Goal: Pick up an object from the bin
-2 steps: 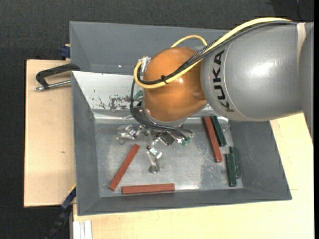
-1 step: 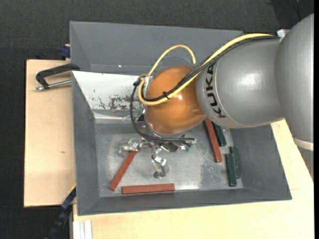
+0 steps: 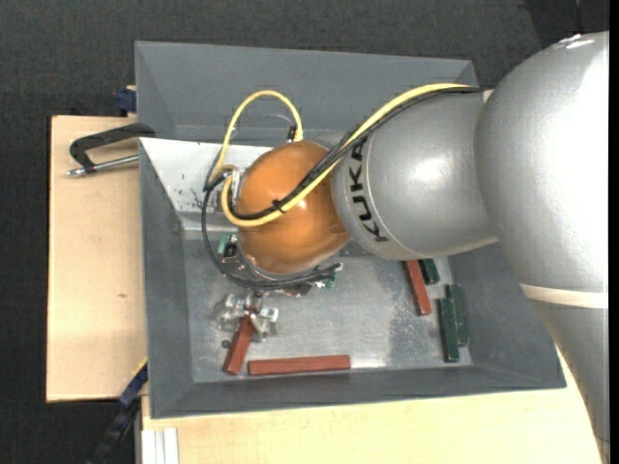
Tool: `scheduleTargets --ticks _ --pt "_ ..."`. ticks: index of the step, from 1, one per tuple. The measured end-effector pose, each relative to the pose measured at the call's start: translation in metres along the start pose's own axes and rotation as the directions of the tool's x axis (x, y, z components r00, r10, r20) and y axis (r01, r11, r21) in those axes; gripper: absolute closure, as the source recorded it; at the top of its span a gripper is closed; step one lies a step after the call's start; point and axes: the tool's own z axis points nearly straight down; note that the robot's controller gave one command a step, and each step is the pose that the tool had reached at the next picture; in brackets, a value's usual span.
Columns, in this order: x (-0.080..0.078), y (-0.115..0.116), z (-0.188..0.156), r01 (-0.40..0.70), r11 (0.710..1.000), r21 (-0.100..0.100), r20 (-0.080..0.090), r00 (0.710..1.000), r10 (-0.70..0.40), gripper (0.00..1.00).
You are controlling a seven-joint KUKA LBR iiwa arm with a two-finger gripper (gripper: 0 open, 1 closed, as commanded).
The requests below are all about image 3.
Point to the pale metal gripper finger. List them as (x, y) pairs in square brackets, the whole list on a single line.
[(265, 321), (233, 311)]

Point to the red-brown block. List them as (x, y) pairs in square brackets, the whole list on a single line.
[(299, 364), (418, 290), (238, 351)]

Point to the grey metal bin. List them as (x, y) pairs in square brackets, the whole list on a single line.
[(338, 322)]

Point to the pale wood flat board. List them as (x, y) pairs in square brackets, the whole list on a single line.
[(97, 259)]

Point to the dark green flat block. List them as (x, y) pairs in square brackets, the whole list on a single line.
[(429, 271), (462, 314), (449, 331)]

